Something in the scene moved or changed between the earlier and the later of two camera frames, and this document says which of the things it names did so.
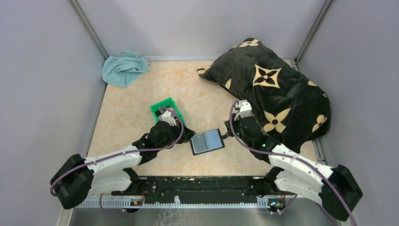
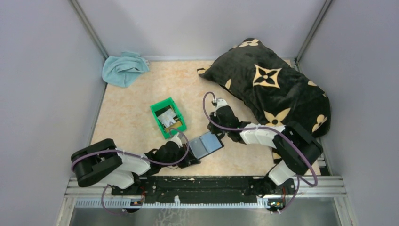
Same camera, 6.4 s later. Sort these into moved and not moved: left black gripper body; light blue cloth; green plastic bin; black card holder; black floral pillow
Moved: black card holder; left black gripper body
Not moved: green plastic bin; black floral pillow; light blue cloth
